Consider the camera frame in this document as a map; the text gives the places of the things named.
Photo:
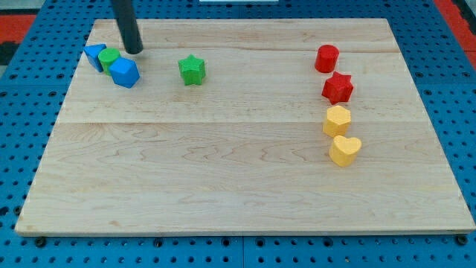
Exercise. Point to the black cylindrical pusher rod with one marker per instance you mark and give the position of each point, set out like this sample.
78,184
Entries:
127,25

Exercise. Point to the blue triangle block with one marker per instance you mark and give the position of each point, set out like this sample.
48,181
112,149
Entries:
92,53

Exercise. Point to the blue cube block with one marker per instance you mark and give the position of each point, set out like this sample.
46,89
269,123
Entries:
124,72

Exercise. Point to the green cylinder block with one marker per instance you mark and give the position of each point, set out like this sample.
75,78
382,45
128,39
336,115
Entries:
107,57

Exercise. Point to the green star block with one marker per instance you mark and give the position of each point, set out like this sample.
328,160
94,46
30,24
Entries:
192,70

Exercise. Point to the light wooden board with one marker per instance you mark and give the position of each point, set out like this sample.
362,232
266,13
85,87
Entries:
244,153

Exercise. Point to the red cylinder block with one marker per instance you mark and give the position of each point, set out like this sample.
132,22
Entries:
326,59

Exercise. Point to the red star block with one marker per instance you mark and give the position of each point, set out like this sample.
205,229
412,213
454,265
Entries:
338,88

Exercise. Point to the yellow hexagon block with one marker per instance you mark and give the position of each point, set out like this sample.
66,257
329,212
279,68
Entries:
337,121

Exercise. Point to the yellow heart block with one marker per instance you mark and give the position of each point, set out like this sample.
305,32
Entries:
343,151

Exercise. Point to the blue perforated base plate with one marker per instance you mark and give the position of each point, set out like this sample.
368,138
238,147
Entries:
36,81

